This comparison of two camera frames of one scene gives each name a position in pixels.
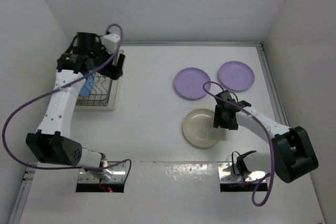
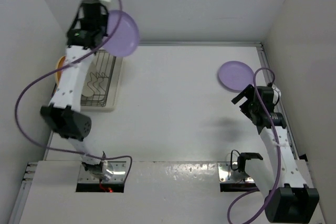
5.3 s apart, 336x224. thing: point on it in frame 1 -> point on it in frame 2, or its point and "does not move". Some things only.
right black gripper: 218,121 -> 248,92
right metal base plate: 226,174 does not move
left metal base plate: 118,169 does not move
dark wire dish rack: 100,94 does not move
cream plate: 199,130 -> 94,84
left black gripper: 113,72 -> 105,17
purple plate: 188,83 -> 125,41
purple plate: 235,76 does not move
